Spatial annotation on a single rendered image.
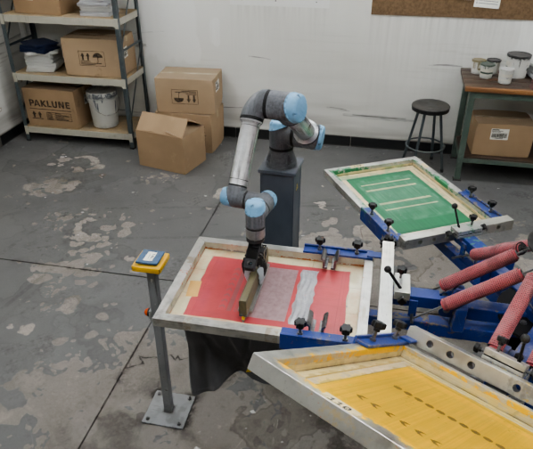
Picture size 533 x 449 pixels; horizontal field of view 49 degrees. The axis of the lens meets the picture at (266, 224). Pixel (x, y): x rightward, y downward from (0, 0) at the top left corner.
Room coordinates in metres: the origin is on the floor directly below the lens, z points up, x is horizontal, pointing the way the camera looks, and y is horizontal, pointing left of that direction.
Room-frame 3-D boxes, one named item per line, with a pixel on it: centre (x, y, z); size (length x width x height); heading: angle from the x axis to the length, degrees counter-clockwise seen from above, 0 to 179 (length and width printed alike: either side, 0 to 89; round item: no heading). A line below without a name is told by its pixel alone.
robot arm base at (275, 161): (2.57, -0.07, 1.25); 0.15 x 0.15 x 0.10
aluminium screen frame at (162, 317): (1.87, -0.02, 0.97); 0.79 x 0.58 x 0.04; 78
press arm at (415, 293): (1.76, -0.57, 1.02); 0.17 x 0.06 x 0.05; 78
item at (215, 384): (1.68, 0.08, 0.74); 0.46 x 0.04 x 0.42; 78
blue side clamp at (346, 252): (2.10, -0.31, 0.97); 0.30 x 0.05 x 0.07; 78
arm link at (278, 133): (2.56, -0.08, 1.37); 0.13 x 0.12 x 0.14; 69
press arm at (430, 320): (1.78, -0.44, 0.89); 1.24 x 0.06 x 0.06; 78
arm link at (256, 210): (1.91, 0.04, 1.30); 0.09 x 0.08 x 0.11; 159
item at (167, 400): (2.11, 0.51, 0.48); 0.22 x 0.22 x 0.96; 78
